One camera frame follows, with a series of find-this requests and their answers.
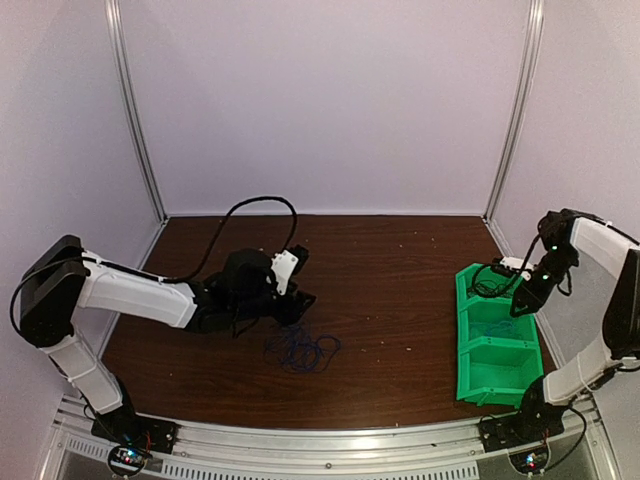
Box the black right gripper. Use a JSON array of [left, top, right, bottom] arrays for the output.
[[510, 245, 579, 317]]

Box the brown cable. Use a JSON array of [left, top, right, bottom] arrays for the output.
[[469, 277, 516, 299]]

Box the dark blue cable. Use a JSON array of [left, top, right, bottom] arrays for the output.
[[262, 324, 344, 375]]

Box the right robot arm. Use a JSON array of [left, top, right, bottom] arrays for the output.
[[511, 208, 639, 442]]

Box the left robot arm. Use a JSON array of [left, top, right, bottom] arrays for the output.
[[9, 235, 316, 444]]

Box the green three-compartment bin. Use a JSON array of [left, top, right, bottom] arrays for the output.
[[455, 264, 544, 409]]

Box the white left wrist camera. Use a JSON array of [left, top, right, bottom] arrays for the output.
[[271, 250, 299, 296]]

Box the black right camera cable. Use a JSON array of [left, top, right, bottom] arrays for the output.
[[472, 232, 546, 300]]

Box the black camera cable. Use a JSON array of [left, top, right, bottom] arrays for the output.
[[159, 195, 299, 284], [472, 232, 546, 300]]

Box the black left camera cable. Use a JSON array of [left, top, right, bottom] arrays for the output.
[[159, 195, 299, 284]]

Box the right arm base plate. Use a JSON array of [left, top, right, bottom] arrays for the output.
[[478, 406, 567, 477]]

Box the front aluminium rail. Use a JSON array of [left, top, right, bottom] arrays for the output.
[[35, 396, 621, 479]]

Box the right aluminium corner post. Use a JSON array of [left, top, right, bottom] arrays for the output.
[[483, 0, 545, 223]]

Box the aluminium corner post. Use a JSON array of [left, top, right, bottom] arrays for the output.
[[483, 0, 545, 223], [104, 0, 168, 224]]

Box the left aluminium corner post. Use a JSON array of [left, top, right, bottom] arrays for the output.
[[104, 0, 168, 224]]

